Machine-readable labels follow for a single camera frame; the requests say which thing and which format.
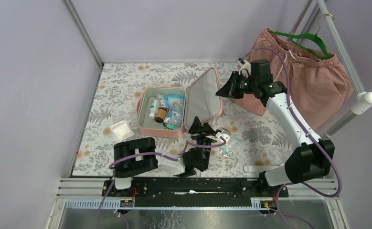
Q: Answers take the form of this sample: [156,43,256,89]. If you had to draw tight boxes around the green clothes hanger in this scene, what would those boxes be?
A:
[267,13,334,61]

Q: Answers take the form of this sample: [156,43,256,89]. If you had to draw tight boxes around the purple cable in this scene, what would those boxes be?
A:
[94,135,227,229]
[239,47,343,229]

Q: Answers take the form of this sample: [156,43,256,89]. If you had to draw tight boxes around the pink shorts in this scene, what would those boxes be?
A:
[246,28,354,129]

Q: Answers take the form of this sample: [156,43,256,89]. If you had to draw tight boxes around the small green box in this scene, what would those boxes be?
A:
[166,124,179,130]

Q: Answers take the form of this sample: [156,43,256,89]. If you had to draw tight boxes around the white bottle green label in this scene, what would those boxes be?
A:
[148,99,159,119]

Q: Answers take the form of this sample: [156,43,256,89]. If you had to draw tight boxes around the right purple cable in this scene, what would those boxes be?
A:
[239,47,343,229]

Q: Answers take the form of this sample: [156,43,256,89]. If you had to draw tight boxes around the pink medicine kit case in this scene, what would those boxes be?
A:
[137,67,223,138]

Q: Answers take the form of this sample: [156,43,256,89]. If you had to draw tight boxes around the white gauze packet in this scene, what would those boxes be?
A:
[109,121,134,143]

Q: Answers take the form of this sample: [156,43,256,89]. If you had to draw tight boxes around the metal clothes rack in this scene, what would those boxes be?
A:
[288,0,372,151]

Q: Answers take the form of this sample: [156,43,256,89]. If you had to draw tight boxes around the blue white pouch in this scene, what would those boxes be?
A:
[168,95,184,111]

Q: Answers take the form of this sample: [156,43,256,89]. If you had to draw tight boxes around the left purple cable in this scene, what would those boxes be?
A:
[94,135,227,229]

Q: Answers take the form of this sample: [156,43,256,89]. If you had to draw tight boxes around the blue white sachet pack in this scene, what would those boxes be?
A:
[156,94,170,110]

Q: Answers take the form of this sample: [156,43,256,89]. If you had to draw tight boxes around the clear bag teal strip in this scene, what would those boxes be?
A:
[164,108,183,128]

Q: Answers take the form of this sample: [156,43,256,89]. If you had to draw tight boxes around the clear teal zip bag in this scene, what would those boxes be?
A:
[220,128,242,157]

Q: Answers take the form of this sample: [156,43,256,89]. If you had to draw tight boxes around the brown bottle orange cap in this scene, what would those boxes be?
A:
[154,108,167,124]

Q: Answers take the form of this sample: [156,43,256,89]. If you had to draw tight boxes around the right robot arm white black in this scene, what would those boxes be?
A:
[216,60,335,197]

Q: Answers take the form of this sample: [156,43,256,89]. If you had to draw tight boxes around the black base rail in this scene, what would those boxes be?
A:
[101,177,288,208]

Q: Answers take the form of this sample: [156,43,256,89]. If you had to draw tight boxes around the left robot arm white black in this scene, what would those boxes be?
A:
[109,117,226,196]

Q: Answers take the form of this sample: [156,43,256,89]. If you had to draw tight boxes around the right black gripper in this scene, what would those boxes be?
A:
[216,71,258,99]

